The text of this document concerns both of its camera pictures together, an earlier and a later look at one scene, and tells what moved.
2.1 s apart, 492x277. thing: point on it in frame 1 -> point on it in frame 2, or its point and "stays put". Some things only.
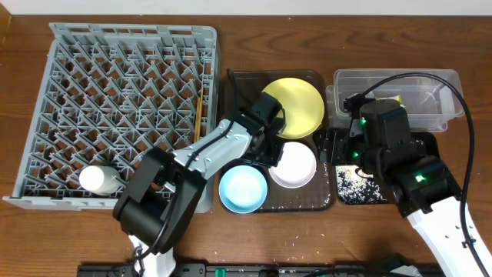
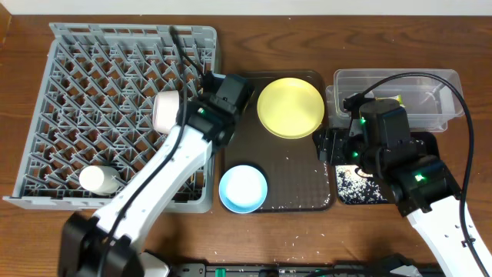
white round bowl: [297, 166] -> [165, 110]
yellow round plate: [303, 105] stays put
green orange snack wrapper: [395, 98] stays put
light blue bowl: [243, 189] stays put
